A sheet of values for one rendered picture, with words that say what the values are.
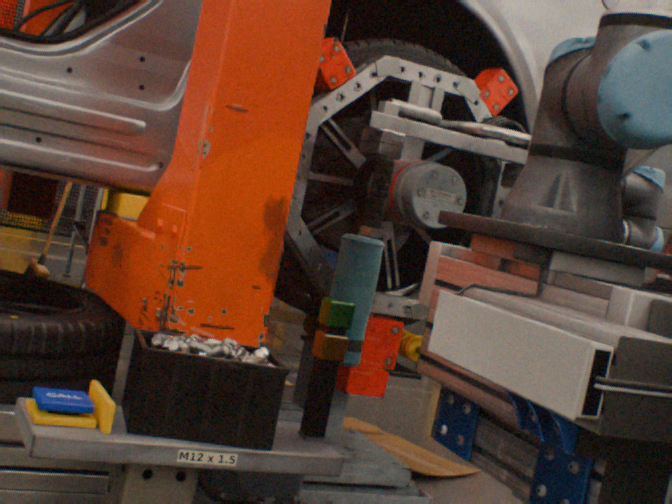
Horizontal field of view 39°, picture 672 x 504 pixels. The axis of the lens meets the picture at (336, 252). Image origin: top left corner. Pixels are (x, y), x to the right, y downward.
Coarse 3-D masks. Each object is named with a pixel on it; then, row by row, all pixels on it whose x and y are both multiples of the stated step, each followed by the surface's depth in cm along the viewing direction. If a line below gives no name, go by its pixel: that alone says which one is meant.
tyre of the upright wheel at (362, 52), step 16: (352, 48) 205; (368, 48) 206; (384, 48) 207; (400, 48) 209; (416, 48) 211; (352, 64) 205; (432, 64) 213; (448, 64) 215; (448, 96) 216; (480, 160) 222; (288, 256) 205; (288, 272) 205; (304, 272) 207; (288, 288) 206; (304, 288) 207; (288, 304) 224; (304, 304) 208; (320, 304) 209; (400, 320) 219; (416, 320) 221
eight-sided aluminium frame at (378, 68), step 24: (360, 72) 197; (384, 72) 199; (408, 72) 201; (432, 72) 204; (336, 96) 195; (456, 96) 210; (312, 120) 193; (480, 120) 211; (312, 144) 194; (504, 144) 214; (504, 192) 216; (288, 216) 194; (288, 240) 200; (312, 240) 197; (312, 264) 198; (384, 312) 207; (408, 312) 209
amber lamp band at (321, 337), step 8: (320, 336) 139; (328, 336) 138; (336, 336) 138; (344, 336) 139; (320, 344) 139; (328, 344) 138; (336, 344) 138; (344, 344) 139; (312, 352) 140; (320, 352) 138; (328, 352) 138; (336, 352) 139; (344, 352) 139; (328, 360) 138; (336, 360) 139
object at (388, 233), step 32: (320, 128) 207; (352, 160) 210; (448, 160) 232; (352, 192) 212; (480, 192) 223; (320, 224) 210; (384, 224) 216; (384, 256) 217; (416, 256) 233; (384, 288) 220; (416, 288) 219
